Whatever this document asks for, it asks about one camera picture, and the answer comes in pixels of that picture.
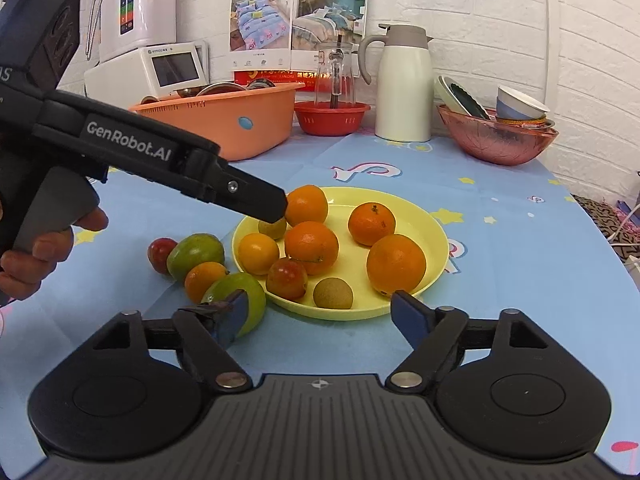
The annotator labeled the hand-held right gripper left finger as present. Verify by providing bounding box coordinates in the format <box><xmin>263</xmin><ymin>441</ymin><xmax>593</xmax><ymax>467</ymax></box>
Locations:
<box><xmin>79</xmin><ymin>288</ymin><xmax>254</xmax><ymax>395</ymax></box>

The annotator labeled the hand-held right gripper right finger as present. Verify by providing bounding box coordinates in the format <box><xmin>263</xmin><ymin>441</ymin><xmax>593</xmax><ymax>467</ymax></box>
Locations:
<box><xmin>385</xmin><ymin>289</ymin><xmax>566</xmax><ymax>392</ymax></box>

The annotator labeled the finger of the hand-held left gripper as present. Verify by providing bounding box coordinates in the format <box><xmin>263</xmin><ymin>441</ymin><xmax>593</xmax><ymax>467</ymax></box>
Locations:
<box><xmin>175</xmin><ymin>150</ymin><xmax>290</xmax><ymax>225</ymax></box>

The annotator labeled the green mango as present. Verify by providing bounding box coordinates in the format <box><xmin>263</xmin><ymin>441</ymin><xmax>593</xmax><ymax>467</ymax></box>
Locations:
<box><xmin>166</xmin><ymin>233</ymin><xmax>226</xmax><ymax>282</ymax></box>
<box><xmin>201</xmin><ymin>272</ymin><xmax>267</xmax><ymax>338</ymax></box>

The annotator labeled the brown longan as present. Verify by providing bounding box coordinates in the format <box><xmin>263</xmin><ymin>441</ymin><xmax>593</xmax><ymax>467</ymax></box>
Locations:
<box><xmin>258</xmin><ymin>215</ymin><xmax>287</xmax><ymax>241</ymax></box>

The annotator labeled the large orange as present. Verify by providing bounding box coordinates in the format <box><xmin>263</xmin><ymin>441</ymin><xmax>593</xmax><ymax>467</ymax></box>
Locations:
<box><xmin>366</xmin><ymin>234</ymin><xmax>427</xmax><ymax>297</ymax></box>

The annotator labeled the small orange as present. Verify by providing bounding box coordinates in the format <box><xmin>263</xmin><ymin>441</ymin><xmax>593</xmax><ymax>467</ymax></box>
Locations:
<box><xmin>184</xmin><ymin>261</ymin><xmax>230</xmax><ymax>304</ymax></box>
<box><xmin>237</xmin><ymin>233</ymin><xmax>281</xmax><ymax>276</ymax></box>

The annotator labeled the red plum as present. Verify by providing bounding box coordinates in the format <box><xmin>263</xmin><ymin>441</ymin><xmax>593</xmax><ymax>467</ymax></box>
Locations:
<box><xmin>147</xmin><ymin>238</ymin><xmax>178</xmax><ymax>276</ymax></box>
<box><xmin>265</xmin><ymin>257</ymin><xmax>308</xmax><ymax>301</ymax></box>

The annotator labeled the brown kiwi fruit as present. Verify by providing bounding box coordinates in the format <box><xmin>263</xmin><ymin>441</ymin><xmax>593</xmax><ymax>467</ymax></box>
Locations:
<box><xmin>313</xmin><ymin>277</ymin><xmax>354</xmax><ymax>311</ymax></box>

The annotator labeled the yellow plastic plate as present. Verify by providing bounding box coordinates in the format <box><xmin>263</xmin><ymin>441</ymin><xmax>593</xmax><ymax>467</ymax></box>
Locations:
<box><xmin>231</xmin><ymin>186</ymin><xmax>450</xmax><ymax>322</ymax></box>

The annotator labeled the orange with stem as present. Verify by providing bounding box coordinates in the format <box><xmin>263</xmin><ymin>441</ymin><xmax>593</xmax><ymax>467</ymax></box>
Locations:
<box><xmin>348</xmin><ymin>202</ymin><xmax>396</xmax><ymax>247</ymax></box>

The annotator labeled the person's left hand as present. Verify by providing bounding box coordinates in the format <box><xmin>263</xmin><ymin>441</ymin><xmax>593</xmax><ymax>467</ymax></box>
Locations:
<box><xmin>0</xmin><ymin>208</ymin><xmax>109</xmax><ymax>302</ymax></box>

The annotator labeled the white appliance with screen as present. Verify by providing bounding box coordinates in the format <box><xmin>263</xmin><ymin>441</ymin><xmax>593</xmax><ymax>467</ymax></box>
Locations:
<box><xmin>84</xmin><ymin>40</ymin><xmax>211</xmax><ymax>104</ymax></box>

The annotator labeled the orange plastic basket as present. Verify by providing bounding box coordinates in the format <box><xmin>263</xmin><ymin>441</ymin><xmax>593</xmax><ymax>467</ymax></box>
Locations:
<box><xmin>128</xmin><ymin>81</ymin><xmax>306</xmax><ymax>161</ymax></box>

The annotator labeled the red plastic basket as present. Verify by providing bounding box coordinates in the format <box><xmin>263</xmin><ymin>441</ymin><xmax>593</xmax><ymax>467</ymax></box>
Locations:
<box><xmin>294</xmin><ymin>101</ymin><xmax>372</xmax><ymax>137</ymax></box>

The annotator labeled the white water purifier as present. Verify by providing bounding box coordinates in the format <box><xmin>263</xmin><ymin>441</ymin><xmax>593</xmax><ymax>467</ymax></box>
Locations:
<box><xmin>97</xmin><ymin>0</ymin><xmax>177</xmax><ymax>63</ymax></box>

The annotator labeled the blue star-print tablecloth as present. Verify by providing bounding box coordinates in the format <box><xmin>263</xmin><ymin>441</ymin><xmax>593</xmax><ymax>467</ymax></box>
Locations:
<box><xmin>0</xmin><ymin>127</ymin><xmax>640</xmax><ymax>480</ymax></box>

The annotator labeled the glass jar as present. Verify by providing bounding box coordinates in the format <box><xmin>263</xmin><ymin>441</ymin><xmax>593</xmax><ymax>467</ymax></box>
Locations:
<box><xmin>314</xmin><ymin>42</ymin><xmax>358</xmax><ymax>108</ymax></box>

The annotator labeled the dark stirring stick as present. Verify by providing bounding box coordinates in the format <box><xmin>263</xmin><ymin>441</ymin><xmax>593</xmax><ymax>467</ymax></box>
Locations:
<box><xmin>332</xmin><ymin>35</ymin><xmax>344</xmax><ymax>109</ymax></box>

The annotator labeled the white thermos jug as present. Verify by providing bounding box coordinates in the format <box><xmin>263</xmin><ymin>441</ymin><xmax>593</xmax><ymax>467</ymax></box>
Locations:
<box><xmin>359</xmin><ymin>23</ymin><xmax>434</xmax><ymax>142</ymax></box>

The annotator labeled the pink glass bowl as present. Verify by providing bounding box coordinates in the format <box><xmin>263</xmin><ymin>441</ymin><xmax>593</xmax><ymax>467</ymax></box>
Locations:
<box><xmin>436</xmin><ymin>104</ymin><xmax>559</xmax><ymax>166</ymax></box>

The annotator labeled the patterned cloth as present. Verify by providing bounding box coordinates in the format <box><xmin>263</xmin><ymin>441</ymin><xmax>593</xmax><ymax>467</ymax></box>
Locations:
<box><xmin>572</xmin><ymin>195</ymin><xmax>640</xmax><ymax>247</ymax></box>

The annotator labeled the white dish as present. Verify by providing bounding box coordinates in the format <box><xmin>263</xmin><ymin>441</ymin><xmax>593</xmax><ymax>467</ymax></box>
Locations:
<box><xmin>434</xmin><ymin>75</ymin><xmax>493</xmax><ymax>121</ymax></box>

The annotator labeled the patterned bowl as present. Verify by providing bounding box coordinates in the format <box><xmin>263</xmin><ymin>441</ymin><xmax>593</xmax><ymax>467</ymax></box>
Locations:
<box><xmin>494</xmin><ymin>114</ymin><xmax>557</xmax><ymax>132</ymax></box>

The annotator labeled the blue white bowl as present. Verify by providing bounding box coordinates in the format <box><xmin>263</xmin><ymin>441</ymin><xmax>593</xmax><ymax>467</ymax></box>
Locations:
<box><xmin>496</xmin><ymin>85</ymin><xmax>550</xmax><ymax>121</ymax></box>

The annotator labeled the metal flexible hose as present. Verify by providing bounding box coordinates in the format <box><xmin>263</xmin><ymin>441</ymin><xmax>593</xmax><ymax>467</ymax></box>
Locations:
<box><xmin>84</xmin><ymin>0</ymin><xmax>109</xmax><ymax>62</ymax></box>

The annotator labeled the wall calendar poster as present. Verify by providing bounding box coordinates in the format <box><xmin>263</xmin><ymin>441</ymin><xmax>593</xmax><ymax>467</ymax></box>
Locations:
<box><xmin>229</xmin><ymin>0</ymin><xmax>369</xmax><ymax>94</ymax></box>

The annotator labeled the white cable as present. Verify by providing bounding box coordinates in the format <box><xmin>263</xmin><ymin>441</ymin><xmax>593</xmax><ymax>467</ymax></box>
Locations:
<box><xmin>606</xmin><ymin>199</ymin><xmax>640</xmax><ymax>262</ymax></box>

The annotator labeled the white wall conduit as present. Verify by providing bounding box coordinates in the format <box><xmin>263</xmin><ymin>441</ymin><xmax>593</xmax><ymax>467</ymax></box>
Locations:
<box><xmin>542</xmin><ymin>0</ymin><xmax>562</xmax><ymax>108</ymax></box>

